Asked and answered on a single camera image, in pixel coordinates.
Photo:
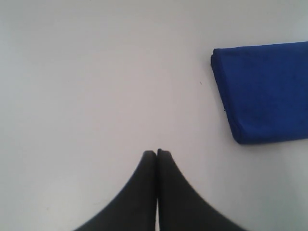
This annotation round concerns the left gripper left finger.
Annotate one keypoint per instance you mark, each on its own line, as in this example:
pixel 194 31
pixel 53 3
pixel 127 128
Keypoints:
pixel 134 208

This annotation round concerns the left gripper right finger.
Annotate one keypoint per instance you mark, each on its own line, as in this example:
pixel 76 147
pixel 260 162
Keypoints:
pixel 180 207

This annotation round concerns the blue microfiber cloth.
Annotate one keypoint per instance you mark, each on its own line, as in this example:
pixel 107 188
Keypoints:
pixel 264 91

